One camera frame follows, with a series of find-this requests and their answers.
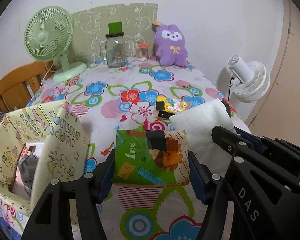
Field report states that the green cartoon tissue pack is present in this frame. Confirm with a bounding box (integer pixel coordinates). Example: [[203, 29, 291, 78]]
[[112, 130, 190, 188]]

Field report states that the white towel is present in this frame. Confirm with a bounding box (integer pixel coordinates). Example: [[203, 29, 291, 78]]
[[170, 99, 235, 176]]

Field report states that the pink cartoon tissue pack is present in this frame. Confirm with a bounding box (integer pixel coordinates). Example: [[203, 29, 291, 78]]
[[16, 142, 44, 183]]

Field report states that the yellow bear tissue pack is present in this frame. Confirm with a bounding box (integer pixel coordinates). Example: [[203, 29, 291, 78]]
[[154, 96, 190, 120]]

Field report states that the beige door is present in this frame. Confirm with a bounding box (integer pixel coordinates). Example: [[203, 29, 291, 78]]
[[245, 0, 300, 146]]

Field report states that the grey cloth in box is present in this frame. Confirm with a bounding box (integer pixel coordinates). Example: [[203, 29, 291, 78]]
[[18, 154, 38, 189]]

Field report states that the yellow cartoon fabric storage box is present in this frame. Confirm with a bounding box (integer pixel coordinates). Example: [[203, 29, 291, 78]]
[[0, 100, 89, 213]]

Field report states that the white standing fan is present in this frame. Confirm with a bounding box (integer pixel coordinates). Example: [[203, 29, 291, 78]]
[[228, 55, 270, 103]]

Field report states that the floral tablecloth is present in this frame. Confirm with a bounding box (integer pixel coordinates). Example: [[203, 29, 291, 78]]
[[0, 56, 252, 240]]

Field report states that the wooden chair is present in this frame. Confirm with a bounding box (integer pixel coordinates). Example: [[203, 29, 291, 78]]
[[0, 61, 55, 112]]

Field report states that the purple plush bunny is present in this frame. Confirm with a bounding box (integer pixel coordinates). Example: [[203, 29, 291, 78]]
[[154, 24, 188, 67]]

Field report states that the small toothpick jar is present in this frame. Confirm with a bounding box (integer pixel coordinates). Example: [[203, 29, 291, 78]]
[[135, 43, 151, 61]]

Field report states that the glass mason jar mug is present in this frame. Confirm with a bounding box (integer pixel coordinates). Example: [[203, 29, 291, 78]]
[[100, 22, 126, 68]]

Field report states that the green desk fan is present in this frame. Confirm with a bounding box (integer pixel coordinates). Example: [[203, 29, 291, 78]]
[[24, 6, 87, 82]]

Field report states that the black fan power cable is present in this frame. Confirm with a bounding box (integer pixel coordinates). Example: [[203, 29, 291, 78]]
[[227, 76, 237, 102]]

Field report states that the green patterned wall board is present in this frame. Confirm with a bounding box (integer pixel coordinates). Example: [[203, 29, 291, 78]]
[[68, 3, 158, 63]]

